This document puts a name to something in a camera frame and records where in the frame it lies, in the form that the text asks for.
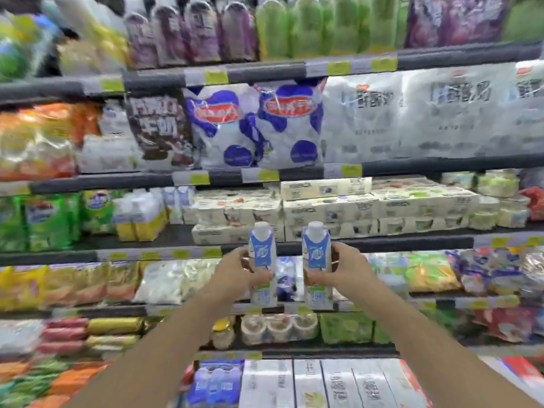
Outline person's left hand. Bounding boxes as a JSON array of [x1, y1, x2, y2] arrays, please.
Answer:
[[211, 246, 275, 303]]

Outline person's right hand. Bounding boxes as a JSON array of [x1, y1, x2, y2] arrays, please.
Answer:
[[305, 242, 376, 300]]

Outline blue white milk carton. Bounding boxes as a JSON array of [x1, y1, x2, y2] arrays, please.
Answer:
[[248, 222, 279, 309], [301, 221, 335, 311]]

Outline person's right forearm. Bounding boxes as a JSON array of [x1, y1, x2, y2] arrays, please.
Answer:
[[340, 285, 541, 408]]

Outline person's left forearm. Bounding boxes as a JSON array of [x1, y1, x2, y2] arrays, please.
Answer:
[[63, 288, 239, 408]]

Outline pack of white cups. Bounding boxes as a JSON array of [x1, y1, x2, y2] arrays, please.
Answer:
[[240, 312, 320, 347]]

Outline green yogurt packs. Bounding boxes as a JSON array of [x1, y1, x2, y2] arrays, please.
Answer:
[[319, 312, 397, 345]]

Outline glass jar with yellow lid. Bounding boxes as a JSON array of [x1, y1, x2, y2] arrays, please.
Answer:
[[212, 318, 237, 351]]

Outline stack of white yogurt packs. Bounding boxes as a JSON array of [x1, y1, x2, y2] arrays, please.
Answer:
[[183, 177, 481, 245]]

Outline white translucent bags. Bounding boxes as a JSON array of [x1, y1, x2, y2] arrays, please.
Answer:
[[133, 258, 222, 305]]

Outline row of white milk boxes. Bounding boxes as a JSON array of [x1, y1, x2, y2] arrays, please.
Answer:
[[240, 358, 431, 408]]

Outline small white blue cartons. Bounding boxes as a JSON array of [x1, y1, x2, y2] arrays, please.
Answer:
[[161, 186, 196, 226]]

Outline blue bottle multipack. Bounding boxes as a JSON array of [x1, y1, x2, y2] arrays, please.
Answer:
[[187, 363, 244, 408]]

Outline yellow white drink multipack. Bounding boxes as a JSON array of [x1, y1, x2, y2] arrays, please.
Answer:
[[112, 191, 169, 243]]

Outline row of colourful foil bags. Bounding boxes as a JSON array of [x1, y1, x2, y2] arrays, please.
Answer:
[[369, 245, 544, 299]]

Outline white bag with blue spots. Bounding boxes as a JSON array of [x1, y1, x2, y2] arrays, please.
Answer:
[[183, 85, 265, 170], [254, 78, 327, 169]]

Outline stack of yellow sausages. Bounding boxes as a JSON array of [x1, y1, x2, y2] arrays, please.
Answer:
[[85, 317, 145, 350]]

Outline large white milk bag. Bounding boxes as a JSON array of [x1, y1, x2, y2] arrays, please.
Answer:
[[321, 73, 405, 164], [509, 60, 544, 157], [399, 63, 518, 159]]

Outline brown chocolate milk bag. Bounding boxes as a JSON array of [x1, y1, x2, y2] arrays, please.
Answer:
[[125, 95, 195, 171]]

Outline pile of red bags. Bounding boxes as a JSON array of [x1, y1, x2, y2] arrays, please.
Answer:
[[425, 301, 544, 350]]

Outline row of yellow orange bags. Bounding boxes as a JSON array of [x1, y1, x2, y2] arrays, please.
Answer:
[[0, 261, 142, 311]]

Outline stack of green white cups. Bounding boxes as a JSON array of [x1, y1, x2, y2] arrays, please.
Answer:
[[441, 170, 533, 231]]

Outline white milk multipack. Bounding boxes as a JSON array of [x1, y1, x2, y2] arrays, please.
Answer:
[[76, 99, 142, 173]]

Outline dark metal shelf rack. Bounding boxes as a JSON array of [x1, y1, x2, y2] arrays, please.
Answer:
[[0, 40, 544, 362]]

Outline stack of red sausages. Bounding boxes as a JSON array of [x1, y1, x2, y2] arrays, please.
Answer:
[[40, 318, 90, 356]]

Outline red white bag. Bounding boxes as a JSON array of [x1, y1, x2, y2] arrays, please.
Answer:
[[479, 354, 544, 405]]

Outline row of green milk bags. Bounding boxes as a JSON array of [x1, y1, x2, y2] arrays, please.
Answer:
[[0, 189, 125, 253]]

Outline red packet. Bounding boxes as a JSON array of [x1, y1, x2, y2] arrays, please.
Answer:
[[520, 187, 544, 222]]

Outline pile of orange green packets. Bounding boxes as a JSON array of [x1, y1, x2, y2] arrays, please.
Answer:
[[0, 360, 112, 408]]

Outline white plastic bag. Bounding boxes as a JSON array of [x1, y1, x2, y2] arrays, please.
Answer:
[[0, 320, 56, 358]]

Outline row of purple snack bags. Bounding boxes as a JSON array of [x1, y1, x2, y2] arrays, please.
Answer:
[[123, 0, 260, 69]]

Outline pile of orange bags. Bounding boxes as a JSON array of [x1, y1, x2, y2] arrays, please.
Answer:
[[0, 102, 102, 182]]

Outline large purple bags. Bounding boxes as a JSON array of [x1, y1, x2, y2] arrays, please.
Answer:
[[406, 0, 511, 49]]

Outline pile of colourful bags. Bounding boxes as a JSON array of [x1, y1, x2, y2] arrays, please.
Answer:
[[0, 0, 129, 82]]

